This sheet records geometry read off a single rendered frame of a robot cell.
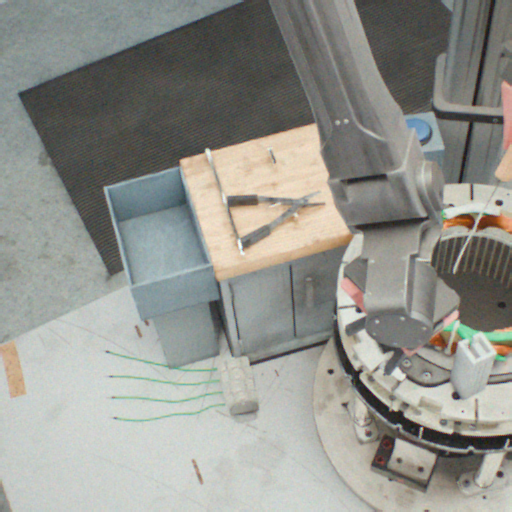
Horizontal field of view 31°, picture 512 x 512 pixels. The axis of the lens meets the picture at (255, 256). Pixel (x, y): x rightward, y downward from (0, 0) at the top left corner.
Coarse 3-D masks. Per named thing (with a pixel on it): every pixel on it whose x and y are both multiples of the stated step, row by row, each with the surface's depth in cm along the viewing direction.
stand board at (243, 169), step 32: (192, 160) 127; (224, 160) 126; (256, 160) 126; (288, 160) 126; (320, 160) 125; (192, 192) 124; (224, 192) 123; (256, 192) 123; (288, 192) 123; (224, 224) 121; (256, 224) 120; (288, 224) 120; (320, 224) 120; (224, 256) 118; (256, 256) 118; (288, 256) 119
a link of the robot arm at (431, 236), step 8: (440, 224) 82; (424, 232) 81; (432, 232) 82; (440, 232) 81; (424, 240) 81; (432, 240) 81; (424, 248) 80; (432, 248) 82; (424, 256) 80; (432, 256) 83; (432, 264) 85
